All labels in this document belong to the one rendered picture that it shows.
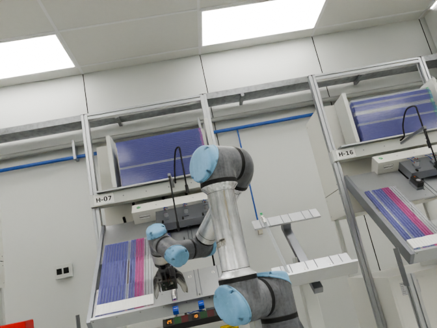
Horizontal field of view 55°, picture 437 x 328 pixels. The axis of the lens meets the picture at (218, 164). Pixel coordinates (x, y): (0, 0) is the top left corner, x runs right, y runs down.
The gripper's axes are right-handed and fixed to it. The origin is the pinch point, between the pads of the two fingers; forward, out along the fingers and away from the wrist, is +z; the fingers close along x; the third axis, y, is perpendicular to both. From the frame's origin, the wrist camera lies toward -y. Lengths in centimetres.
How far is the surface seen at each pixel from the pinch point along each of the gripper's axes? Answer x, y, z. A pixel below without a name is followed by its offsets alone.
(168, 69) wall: 17, -294, -17
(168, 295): -2.6, -9.3, 9.9
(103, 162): -34, -110, -13
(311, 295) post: 60, -2, 20
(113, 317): -26.4, -2.3, 8.9
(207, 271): 16.5, -19.8, 9.9
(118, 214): -30, -87, 12
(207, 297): 14.3, -2.3, 8.5
